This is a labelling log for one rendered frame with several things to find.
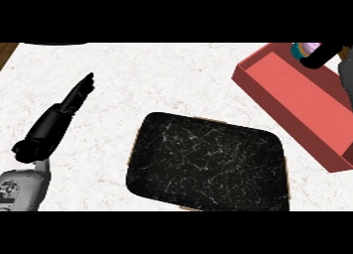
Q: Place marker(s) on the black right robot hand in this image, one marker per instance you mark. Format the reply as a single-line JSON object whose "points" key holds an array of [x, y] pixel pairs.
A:
{"points": [[320, 55]]}

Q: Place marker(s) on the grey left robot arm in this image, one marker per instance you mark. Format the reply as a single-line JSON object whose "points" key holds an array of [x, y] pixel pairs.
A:
{"points": [[18, 190]]}

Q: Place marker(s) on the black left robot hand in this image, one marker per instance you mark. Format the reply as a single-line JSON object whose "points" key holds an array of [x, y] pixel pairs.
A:
{"points": [[49, 129]]}

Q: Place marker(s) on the pink cupcake with teal wrapper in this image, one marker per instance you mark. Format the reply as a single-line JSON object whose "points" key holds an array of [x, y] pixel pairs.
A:
{"points": [[301, 50]]}

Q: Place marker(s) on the black-lined cardboard box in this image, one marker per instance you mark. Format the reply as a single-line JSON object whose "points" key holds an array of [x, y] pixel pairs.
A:
{"points": [[208, 162]]}

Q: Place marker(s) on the dark round object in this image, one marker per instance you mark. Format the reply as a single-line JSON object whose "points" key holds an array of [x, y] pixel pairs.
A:
{"points": [[56, 43]]}

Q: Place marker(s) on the red tray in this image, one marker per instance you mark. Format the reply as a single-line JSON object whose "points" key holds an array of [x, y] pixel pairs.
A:
{"points": [[305, 99]]}

